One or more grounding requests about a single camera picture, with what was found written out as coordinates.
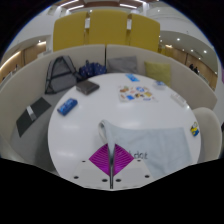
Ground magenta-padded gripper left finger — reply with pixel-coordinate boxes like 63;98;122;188
71;143;111;189

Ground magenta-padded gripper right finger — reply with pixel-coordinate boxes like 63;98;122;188
112;143;152;189

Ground light blue towel with lettering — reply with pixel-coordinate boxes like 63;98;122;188
97;119;194;179

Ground small blue box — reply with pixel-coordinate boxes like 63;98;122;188
56;97;79;117

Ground white sticker sheet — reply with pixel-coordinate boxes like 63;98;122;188
117;85;158;103

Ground dark grey wallet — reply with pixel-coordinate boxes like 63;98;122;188
75;79;101;96

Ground yellow blue toy figure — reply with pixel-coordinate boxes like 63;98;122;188
189;121;201;138

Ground black laptop sleeve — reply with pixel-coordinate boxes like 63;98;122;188
15;97;53;138

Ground flat white box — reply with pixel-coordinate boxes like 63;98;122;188
170;93;187;108

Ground small white grey device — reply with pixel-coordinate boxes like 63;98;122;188
25;105;38;122

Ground dark blue patterned bag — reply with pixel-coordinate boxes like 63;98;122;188
78;60;108;80

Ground white armchair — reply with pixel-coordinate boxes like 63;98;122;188
192;106;224;164

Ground grey backpack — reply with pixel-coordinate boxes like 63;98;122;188
44;55;83;95

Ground olive yellow cushion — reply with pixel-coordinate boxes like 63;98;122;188
143;61;172;88

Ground grey cushion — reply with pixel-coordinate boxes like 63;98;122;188
106;55;139;75

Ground curved beige sofa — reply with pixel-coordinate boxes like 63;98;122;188
0;43;219;161

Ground yellow partition panel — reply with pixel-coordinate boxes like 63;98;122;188
52;11;89;52
126;13;161;53
87;9;129;47

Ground ceiling light strips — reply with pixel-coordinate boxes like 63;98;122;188
54;0;148;11

